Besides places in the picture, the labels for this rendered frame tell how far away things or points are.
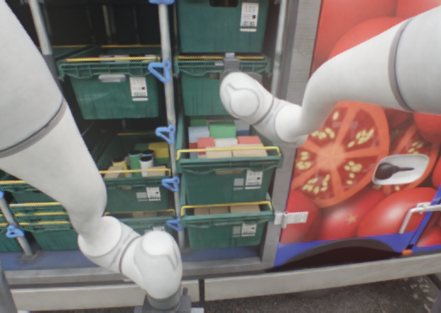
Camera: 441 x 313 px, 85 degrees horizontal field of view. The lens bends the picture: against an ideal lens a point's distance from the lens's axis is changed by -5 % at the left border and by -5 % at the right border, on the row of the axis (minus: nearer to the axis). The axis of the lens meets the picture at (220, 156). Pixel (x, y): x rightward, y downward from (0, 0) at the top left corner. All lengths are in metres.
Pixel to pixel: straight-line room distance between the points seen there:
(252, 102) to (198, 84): 0.53
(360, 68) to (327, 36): 0.70
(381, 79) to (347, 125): 0.88
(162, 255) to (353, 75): 0.48
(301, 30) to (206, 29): 0.36
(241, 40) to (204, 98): 0.28
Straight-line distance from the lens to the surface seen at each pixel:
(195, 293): 1.76
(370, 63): 0.32
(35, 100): 0.27
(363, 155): 1.31
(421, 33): 0.29
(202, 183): 1.00
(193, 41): 1.10
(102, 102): 1.20
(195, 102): 1.15
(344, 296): 2.42
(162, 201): 1.42
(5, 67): 0.26
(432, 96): 0.29
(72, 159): 0.32
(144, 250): 0.60
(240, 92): 0.62
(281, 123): 0.68
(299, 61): 1.01
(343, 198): 1.41
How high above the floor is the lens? 1.89
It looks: 30 degrees down
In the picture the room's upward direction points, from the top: 1 degrees clockwise
